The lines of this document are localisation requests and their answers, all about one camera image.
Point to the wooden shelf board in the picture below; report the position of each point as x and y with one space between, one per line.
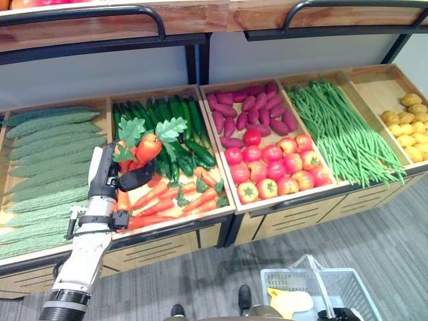
261 18
100 28

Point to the wooden cucumber carrot crate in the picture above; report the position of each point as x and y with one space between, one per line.
214 187

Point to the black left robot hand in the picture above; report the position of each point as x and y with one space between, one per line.
100 180

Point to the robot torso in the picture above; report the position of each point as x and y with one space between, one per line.
264 313

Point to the wooden tomato sweet potato crate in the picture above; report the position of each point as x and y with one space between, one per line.
234 197

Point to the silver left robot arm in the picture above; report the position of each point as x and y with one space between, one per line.
87 247

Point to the purple sweet potato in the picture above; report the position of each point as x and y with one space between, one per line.
218 122
240 96
255 90
260 101
277 111
253 115
271 96
261 129
279 127
242 121
224 110
265 116
212 101
289 120
275 102
271 87
232 142
248 103
229 127
224 98

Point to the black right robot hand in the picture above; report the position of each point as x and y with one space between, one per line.
337 316

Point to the black slanted metal strut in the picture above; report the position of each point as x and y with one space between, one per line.
396 48

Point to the pale grey plastic shopping basket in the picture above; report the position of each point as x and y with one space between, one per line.
354 287

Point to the orange yellow tomato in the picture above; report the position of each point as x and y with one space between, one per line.
267 189
247 193

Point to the green long beans pile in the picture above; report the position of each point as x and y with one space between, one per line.
341 133

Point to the wooden bean crate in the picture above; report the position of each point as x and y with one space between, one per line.
364 110

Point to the red tomato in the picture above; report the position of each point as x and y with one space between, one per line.
251 154
271 153
240 173
303 180
257 171
276 170
288 186
304 142
320 176
310 160
288 145
292 162
252 137
233 156

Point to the dark green cucumber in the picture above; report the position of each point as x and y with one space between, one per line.
183 160
186 117
206 139
143 115
176 107
164 110
126 110
200 153
152 112
116 122
195 117

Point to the dark robot foot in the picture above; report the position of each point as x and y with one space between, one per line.
178 311
244 299

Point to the yellow potato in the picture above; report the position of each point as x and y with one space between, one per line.
414 154
411 100
407 129
418 108
422 138
406 118
406 140
421 117
418 127
425 152
395 130
390 118

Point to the cream pale vegetable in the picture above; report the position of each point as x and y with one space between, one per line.
299 301

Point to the wooden bitter gourd crate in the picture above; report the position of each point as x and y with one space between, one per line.
3 140

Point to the wooden display stand base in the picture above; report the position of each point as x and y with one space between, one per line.
301 217
160 250

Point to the yellow vegetable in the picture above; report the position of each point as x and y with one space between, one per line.
273 297

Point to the dark right robot foot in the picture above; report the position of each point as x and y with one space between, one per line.
244 299

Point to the red produce on shelf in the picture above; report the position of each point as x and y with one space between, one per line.
40 2

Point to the dark left robot foot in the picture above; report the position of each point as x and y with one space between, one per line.
178 311

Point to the orange carrot with green leaves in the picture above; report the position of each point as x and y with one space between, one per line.
131 131
148 148

